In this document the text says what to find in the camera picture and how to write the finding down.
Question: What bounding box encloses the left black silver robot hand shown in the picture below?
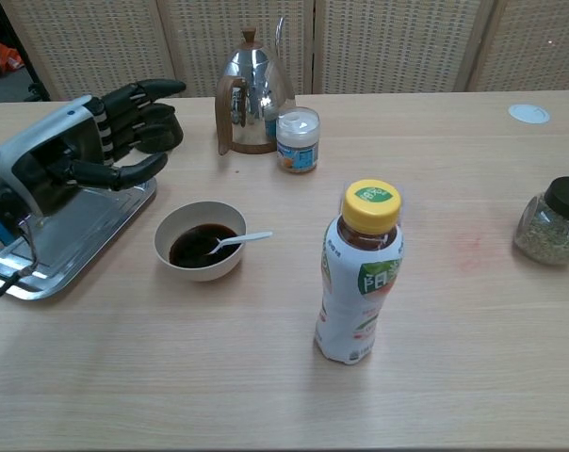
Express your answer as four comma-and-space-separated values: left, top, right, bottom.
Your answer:
0, 78, 187, 218

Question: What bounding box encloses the white plastic spoon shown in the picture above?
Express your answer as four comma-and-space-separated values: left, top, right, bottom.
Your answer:
203, 230, 274, 257

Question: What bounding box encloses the white bowl with dark liquid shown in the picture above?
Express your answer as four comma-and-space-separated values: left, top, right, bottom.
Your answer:
153, 201, 248, 283

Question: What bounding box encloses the black tripod stand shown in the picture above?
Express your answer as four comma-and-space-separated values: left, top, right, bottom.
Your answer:
26, 80, 51, 103

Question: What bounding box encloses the orange black object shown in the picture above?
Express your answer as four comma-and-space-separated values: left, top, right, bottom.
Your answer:
0, 32, 24, 81

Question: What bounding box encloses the stainless steel rectangular tray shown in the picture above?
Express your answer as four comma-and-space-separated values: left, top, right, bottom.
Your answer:
0, 176, 157, 301

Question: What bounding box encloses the small black teapot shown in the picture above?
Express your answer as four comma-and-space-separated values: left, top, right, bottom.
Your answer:
133, 103, 185, 154

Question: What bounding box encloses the small clear jar white lid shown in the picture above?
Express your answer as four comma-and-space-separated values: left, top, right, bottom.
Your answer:
275, 106, 321, 174

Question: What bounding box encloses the tea bottle yellow cap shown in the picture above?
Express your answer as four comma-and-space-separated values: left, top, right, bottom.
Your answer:
314, 178, 405, 364

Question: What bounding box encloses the woven bamboo folding screen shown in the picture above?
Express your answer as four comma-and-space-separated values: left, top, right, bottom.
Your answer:
0, 0, 569, 103

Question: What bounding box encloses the glass herb jar black lid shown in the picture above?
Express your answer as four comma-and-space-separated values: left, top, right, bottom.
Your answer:
512, 176, 569, 266

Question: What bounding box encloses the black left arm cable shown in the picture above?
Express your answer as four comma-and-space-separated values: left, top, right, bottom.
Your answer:
0, 214, 37, 310

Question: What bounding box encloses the steel gooseneck kettle wooden handle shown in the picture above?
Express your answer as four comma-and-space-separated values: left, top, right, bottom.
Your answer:
215, 15, 297, 155

